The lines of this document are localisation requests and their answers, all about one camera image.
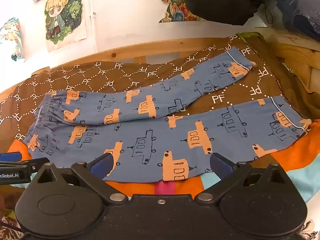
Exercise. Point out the white wall pipe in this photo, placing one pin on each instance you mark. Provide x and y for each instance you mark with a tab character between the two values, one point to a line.
94	32

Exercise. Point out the blue plastic bag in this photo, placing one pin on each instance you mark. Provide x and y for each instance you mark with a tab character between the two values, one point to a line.
300	7

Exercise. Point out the black cloth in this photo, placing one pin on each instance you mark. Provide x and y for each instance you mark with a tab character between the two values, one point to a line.
220	0

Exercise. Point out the cartoon figure wall poster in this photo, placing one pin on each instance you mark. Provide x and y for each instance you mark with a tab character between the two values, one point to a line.
62	17

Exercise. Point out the colourful orange blanket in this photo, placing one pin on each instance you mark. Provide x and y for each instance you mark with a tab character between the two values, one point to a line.
300	152

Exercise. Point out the wooden bed frame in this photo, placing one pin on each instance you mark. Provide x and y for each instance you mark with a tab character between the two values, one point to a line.
160	47

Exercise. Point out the brown patterned blanket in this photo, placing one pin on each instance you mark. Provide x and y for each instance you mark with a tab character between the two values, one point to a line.
237	90

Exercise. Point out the blue pants with orange print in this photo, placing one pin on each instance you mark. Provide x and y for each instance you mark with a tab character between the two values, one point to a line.
175	130

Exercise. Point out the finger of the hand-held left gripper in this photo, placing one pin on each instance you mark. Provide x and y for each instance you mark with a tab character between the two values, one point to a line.
10	156

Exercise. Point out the green and yellow wall poster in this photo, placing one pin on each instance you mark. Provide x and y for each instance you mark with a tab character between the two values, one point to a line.
172	7

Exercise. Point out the pale blue wall poster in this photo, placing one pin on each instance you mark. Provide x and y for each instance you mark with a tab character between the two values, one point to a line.
11	40

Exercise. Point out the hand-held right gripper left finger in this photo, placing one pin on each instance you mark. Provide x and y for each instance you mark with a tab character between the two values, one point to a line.
102	165

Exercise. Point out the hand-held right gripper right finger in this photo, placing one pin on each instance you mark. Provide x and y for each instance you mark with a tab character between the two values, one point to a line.
220	166

